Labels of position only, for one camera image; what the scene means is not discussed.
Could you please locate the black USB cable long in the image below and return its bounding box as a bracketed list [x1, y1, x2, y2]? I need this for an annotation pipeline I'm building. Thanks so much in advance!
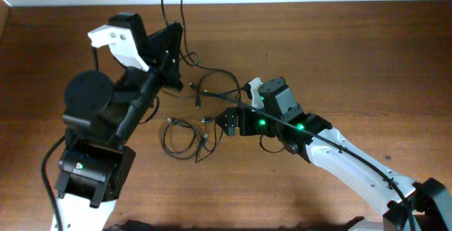
[160, 0, 243, 110]

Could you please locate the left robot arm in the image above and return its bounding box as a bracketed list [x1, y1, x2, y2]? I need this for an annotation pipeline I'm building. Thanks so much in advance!
[46, 13, 184, 230]

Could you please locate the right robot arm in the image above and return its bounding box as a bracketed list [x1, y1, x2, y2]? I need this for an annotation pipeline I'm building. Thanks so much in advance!
[215, 78, 451, 230]

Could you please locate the right camera cable black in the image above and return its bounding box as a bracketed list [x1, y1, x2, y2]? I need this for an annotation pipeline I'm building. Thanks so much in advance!
[203, 90, 417, 231]

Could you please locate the camera cable black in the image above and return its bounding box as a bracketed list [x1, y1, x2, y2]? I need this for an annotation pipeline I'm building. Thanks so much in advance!
[41, 46, 100, 231]
[203, 90, 417, 231]

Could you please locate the left camera cable black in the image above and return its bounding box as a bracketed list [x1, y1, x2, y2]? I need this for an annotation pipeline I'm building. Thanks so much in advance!
[41, 46, 100, 231]

